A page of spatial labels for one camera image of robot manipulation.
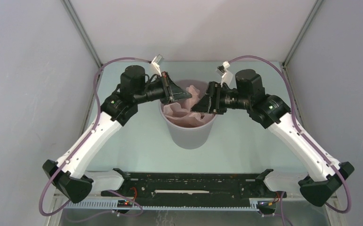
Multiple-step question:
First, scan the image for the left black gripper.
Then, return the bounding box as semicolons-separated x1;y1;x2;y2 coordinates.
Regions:
134;71;192;105

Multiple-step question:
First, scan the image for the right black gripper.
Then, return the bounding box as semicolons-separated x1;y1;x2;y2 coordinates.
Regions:
190;81;250;115

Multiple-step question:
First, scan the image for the pink plastic trash bag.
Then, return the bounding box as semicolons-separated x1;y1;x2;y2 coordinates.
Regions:
160;80;216;128

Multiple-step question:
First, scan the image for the grey trash bin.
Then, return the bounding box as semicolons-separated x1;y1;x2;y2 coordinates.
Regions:
160;112;217;149

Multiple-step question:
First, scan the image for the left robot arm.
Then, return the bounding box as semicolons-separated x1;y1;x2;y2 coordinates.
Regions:
43;65;192;203

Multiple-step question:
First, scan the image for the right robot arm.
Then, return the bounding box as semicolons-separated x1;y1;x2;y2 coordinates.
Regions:
191;69;355;207

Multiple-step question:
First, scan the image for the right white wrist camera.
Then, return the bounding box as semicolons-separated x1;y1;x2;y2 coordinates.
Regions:
217;61;234;86

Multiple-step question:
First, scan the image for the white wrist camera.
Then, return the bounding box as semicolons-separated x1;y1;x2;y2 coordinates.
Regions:
217;61;234;86
150;54;163;77

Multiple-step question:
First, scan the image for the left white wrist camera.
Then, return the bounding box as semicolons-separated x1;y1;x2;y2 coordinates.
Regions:
150;54;163;77

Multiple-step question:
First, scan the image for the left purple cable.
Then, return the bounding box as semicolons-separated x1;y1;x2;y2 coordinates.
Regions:
38;57;153;217

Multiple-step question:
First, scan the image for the purple cable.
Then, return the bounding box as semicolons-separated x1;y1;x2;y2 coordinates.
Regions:
38;57;153;217
228;55;353;214

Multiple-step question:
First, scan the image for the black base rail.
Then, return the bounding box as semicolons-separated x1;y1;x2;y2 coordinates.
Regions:
116;172;286;208

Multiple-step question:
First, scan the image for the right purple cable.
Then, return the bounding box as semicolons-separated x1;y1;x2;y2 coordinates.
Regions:
228;55;353;214

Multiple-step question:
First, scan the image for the white cable duct strip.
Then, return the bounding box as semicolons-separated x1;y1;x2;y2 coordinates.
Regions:
65;199;259;211

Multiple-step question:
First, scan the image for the left aluminium frame post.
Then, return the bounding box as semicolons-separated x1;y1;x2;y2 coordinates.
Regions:
60;0;103;67

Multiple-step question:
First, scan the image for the aluminium frame post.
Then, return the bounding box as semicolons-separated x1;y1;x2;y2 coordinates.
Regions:
282;0;325;66
60;0;103;67

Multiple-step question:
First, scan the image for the right aluminium frame post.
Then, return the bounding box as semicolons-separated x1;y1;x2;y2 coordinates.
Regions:
282;0;325;66

